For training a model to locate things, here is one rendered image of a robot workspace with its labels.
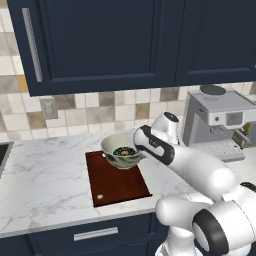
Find reddish brown tray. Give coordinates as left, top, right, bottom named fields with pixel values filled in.
left=85, top=150, right=153, bottom=208

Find grey coffee machine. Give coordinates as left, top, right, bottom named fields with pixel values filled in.
left=181, top=84, right=256, bottom=164

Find white green bowl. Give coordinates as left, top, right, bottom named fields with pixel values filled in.
left=100, top=132, right=145, bottom=171

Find black hob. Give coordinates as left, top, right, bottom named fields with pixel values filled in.
left=0, top=141, right=15, bottom=178

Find navy wall cupboard door with handle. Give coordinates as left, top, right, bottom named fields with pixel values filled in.
left=6, top=0, right=178, bottom=98

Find navy base cupboard door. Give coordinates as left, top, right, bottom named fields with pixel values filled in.
left=0, top=234, right=34, bottom=256

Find silver drawer handle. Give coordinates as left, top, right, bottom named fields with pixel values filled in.
left=73, top=226, right=120, bottom=242

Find silver cupboard handle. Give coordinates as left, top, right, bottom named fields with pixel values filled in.
left=21, top=7, right=44, bottom=83

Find dark chocolate donut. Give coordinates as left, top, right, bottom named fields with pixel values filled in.
left=112, top=145, right=138, bottom=158

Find navy drawer front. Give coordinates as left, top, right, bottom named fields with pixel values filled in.
left=27, top=212, right=157, bottom=256

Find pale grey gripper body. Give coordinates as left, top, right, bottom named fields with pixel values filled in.
left=136, top=150, right=148, bottom=162

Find grey wall socket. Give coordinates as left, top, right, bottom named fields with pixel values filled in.
left=39, top=96, right=60, bottom=121

